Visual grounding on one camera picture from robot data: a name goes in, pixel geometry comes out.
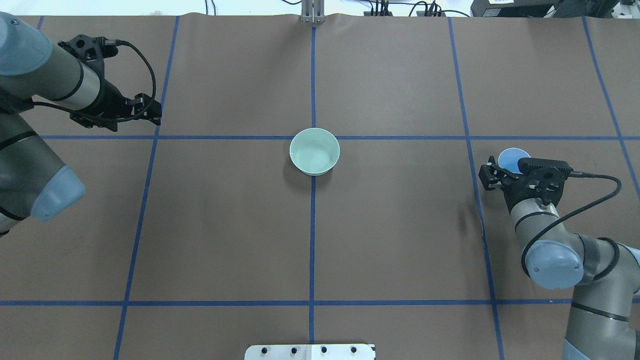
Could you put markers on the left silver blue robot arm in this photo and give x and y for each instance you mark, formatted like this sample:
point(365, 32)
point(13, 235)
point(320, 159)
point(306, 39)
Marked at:
point(65, 76)

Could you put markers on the brown paper table mat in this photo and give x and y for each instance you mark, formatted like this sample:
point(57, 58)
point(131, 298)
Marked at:
point(200, 239)

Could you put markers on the light blue cup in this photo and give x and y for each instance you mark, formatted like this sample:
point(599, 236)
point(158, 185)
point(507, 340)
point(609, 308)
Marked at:
point(509, 158)

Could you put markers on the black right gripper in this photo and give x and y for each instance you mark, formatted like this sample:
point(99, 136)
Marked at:
point(514, 194)

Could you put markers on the light green bowl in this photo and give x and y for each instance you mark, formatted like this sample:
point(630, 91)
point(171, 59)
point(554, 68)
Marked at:
point(314, 151)

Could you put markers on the aluminium frame post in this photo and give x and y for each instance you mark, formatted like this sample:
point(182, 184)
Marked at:
point(313, 12)

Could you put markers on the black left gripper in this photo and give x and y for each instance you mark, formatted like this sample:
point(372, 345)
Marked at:
point(111, 98)

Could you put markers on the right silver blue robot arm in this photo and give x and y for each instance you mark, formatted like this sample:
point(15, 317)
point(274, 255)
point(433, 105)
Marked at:
point(603, 274)

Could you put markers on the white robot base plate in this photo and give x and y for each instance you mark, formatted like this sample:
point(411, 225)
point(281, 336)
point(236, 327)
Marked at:
point(335, 351)

